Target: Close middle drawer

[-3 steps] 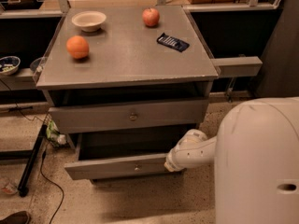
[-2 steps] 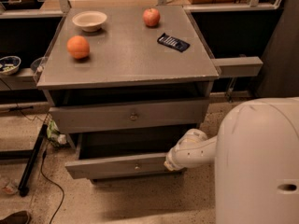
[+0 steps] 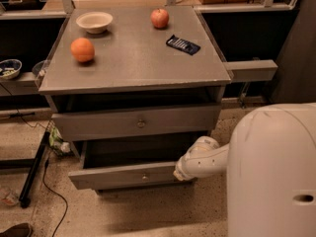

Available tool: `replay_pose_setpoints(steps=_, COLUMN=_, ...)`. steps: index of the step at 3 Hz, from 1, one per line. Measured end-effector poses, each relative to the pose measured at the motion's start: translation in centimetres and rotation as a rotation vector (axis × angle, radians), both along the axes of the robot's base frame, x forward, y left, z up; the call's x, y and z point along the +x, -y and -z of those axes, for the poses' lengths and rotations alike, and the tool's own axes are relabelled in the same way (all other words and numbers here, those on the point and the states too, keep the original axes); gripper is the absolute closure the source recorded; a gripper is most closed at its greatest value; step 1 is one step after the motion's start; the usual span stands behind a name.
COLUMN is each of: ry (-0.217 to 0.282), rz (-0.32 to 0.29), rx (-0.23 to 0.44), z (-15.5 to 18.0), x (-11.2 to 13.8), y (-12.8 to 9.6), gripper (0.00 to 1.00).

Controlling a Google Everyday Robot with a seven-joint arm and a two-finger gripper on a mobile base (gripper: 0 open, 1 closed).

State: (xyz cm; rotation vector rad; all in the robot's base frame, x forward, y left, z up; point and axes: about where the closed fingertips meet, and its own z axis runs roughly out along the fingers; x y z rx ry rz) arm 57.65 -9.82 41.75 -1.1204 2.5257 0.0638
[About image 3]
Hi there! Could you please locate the grey drawer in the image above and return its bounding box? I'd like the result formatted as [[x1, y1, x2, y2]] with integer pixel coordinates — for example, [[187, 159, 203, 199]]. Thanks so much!
[[94, 179, 198, 194], [68, 132, 200, 191], [52, 104, 220, 141]]

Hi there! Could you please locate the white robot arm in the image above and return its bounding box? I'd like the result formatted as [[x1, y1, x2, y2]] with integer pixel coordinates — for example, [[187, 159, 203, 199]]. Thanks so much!
[[174, 103, 316, 237]]

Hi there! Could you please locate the grey wooden drawer cabinet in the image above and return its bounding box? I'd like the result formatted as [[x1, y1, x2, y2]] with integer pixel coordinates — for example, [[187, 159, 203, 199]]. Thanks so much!
[[38, 5, 233, 194]]

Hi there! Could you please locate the grey top drawer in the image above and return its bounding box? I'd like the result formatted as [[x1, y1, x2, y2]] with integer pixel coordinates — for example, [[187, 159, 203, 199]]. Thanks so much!
[[52, 104, 220, 141]]

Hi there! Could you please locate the grey bottom drawer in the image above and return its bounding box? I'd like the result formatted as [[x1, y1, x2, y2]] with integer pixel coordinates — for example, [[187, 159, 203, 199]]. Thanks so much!
[[94, 179, 198, 194]]

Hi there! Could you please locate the dark blue snack packet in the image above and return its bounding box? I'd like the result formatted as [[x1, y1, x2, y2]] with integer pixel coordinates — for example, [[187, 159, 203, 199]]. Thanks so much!
[[166, 35, 200, 55]]

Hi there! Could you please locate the grey side shelf bar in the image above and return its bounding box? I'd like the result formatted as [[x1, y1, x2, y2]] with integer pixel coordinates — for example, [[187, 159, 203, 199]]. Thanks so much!
[[224, 59, 277, 83]]

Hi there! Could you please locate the red apple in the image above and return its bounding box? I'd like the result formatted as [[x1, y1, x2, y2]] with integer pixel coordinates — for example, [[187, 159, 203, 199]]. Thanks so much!
[[150, 9, 169, 29]]

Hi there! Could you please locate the orange fruit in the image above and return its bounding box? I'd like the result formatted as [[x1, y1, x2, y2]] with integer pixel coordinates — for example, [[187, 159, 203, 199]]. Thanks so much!
[[70, 38, 95, 62]]

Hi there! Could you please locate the green white plastic bag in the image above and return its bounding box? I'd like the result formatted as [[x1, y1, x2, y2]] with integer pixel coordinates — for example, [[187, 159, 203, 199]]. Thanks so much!
[[48, 127, 71, 156]]

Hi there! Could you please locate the white empty bowl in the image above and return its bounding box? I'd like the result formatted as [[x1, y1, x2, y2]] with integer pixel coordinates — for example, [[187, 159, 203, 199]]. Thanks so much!
[[76, 12, 113, 34]]

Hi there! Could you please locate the clear plastic container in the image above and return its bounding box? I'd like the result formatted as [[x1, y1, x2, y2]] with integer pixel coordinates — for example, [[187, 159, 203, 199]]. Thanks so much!
[[32, 60, 50, 81]]

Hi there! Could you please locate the blue patterned bowl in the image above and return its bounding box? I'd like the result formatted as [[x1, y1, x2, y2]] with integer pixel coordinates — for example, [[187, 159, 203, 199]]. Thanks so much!
[[0, 59, 22, 80]]

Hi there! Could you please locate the black metal stand leg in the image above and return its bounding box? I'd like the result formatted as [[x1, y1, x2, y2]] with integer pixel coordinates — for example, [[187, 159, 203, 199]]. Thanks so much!
[[19, 131, 49, 208]]

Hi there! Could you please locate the brown shoe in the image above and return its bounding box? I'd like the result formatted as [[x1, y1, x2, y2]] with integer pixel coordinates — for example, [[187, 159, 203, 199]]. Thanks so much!
[[0, 223, 33, 237]]

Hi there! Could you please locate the black floor cable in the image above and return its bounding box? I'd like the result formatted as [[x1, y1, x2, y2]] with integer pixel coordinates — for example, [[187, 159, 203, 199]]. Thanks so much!
[[41, 155, 69, 237]]

